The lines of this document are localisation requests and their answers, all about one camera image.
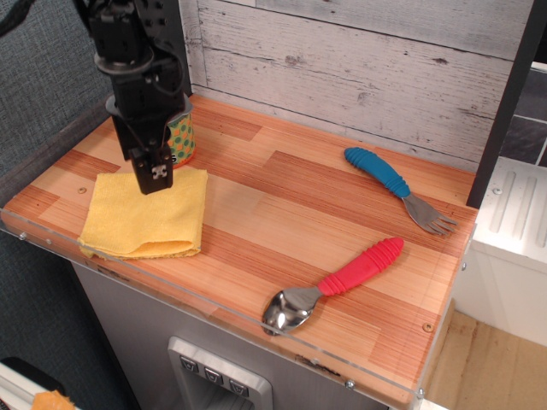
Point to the dark right frame post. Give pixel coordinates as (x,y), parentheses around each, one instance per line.
(528,47)

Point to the yellow dish towel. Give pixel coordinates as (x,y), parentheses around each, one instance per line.
(124,223)

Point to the grey toy fridge cabinet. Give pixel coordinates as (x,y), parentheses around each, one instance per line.
(173,359)

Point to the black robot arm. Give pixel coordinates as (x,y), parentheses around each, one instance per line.
(140,46)

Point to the red handled toy spoon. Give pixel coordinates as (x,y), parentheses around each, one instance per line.
(291,307)

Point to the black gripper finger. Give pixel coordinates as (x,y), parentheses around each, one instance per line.
(159,170)
(140,167)

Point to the orange object bottom left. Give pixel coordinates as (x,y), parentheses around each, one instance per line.
(51,400)

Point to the dark frame post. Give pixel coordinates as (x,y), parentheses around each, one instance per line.
(528,47)
(175,36)

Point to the white toy sink unit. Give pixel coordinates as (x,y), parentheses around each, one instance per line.
(503,277)

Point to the blue handled toy fork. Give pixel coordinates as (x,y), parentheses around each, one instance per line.
(421,212)

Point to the peas and carrots toy can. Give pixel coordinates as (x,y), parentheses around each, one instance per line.
(182,142)

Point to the dark left frame post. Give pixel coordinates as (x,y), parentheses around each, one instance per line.
(175,36)

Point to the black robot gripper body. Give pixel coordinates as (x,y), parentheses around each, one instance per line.
(148,93)

